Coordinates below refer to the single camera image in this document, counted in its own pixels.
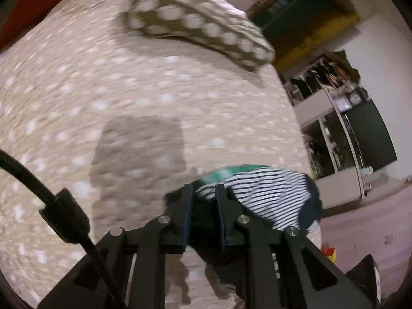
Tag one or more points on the wooden bedroom door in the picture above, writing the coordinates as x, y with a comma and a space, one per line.
297, 27

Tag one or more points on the olive hedgehog pattern bolster pillow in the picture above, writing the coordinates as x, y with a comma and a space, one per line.
212, 23

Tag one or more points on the small purple square clock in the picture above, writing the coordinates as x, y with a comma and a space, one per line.
342, 103

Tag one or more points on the navy frog print pants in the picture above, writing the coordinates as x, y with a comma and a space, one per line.
276, 197

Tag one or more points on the black flat screen television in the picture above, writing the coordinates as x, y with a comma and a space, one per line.
372, 136

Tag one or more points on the white tv shelf unit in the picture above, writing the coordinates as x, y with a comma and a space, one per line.
336, 164

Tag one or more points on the yellow printed package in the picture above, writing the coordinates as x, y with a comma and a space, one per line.
330, 253

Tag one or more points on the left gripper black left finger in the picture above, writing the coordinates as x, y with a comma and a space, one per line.
125, 269

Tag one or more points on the beige quilted dotted bedspread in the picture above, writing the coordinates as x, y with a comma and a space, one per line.
122, 119

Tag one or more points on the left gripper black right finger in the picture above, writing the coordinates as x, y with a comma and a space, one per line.
281, 269

